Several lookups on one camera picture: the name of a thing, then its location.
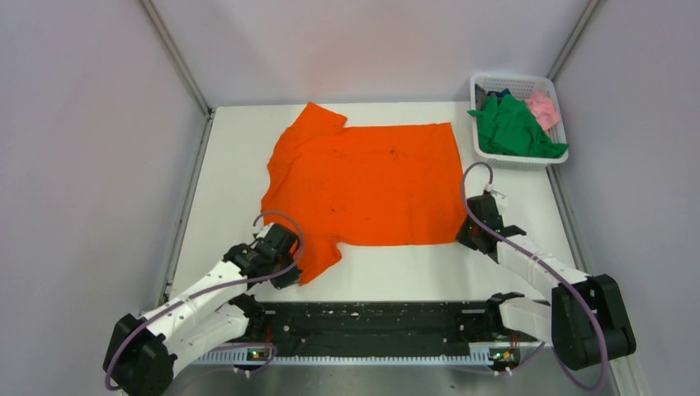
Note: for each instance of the green t shirt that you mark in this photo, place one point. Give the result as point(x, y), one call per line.
point(507, 127)

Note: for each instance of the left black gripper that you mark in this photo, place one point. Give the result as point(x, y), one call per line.
point(288, 279)

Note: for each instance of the orange t shirt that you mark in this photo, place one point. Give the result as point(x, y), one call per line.
point(368, 186)

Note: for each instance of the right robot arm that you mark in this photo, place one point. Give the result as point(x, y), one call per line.
point(583, 317)

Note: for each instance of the white cable duct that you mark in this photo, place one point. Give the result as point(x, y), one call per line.
point(478, 356)

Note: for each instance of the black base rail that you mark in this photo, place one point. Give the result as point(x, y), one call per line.
point(376, 329)

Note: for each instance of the dark blue t shirt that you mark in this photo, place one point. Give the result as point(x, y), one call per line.
point(499, 94)

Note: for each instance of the pink t shirt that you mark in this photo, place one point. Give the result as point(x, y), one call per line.
point(544, 109)

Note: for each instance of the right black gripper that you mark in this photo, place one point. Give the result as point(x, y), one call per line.
point(463, 238)

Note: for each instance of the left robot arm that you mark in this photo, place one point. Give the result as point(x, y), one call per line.
point(147, 352)

